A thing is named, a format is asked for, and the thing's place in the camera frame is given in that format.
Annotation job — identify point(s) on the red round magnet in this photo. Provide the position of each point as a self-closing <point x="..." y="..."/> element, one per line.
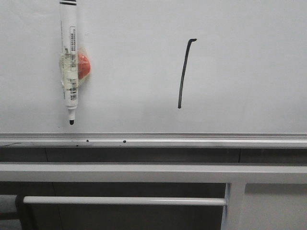
<point x="84" y="66"/>

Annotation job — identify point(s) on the white black-tipped whiteboard marker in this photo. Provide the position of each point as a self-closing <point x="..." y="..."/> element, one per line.
<point x="69" y="56"/>

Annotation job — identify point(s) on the white horizontal stand bar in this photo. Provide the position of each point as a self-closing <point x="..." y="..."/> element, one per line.
<point x="125" y="200"/>

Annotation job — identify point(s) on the grey padded bar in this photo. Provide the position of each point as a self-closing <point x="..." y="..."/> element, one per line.
<point x="7" y="203"/>

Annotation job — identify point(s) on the large whiteboard with aluminium frame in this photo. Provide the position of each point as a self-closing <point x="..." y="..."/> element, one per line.
<point x="173" y="73"/>

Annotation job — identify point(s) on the white metal stand frame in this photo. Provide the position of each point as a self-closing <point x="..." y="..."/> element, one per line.
<point x="234" y="176"/>

